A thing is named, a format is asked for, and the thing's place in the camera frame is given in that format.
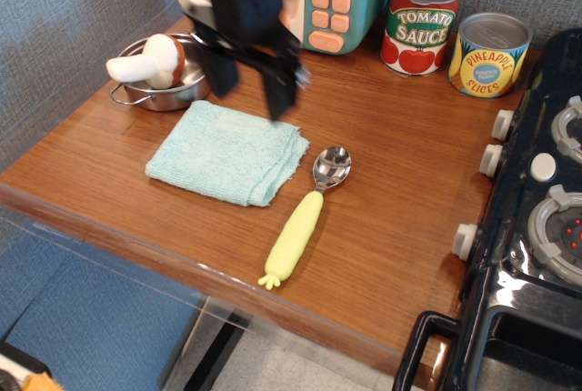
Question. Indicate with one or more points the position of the white and brown plush mushroom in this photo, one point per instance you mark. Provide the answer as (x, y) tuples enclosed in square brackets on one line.
[(160, 64)]

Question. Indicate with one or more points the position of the black toy stove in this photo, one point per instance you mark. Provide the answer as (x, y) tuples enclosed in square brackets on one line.
[(519, 326)]

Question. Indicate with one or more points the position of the tomato sauce can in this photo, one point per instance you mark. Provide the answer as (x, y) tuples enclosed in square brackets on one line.
[(416, 35)]

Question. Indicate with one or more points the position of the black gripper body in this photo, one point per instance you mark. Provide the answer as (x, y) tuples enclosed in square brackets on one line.
[(251, 31)]

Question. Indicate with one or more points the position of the small steel pot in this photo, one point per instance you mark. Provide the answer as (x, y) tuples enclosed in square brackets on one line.
[(192, 85)]

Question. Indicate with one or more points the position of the light blue folded cloth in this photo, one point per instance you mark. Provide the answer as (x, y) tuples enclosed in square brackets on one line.
[(228, 155)]

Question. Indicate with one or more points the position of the pineapple slices can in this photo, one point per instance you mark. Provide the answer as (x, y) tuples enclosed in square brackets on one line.
[(489, 52)]

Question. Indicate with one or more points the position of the spoon with yellow-green handle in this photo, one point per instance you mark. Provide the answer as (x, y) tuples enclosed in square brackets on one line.
[(331, 167)]

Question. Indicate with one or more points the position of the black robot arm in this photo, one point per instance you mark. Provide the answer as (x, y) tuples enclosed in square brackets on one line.
[(249, 32)]

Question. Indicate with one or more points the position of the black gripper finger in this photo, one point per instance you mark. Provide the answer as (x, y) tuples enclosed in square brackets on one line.
[(219, 67), (280, 86)]

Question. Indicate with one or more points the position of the orange plush object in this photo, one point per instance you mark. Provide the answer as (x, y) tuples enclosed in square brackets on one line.
[(41, 382)]

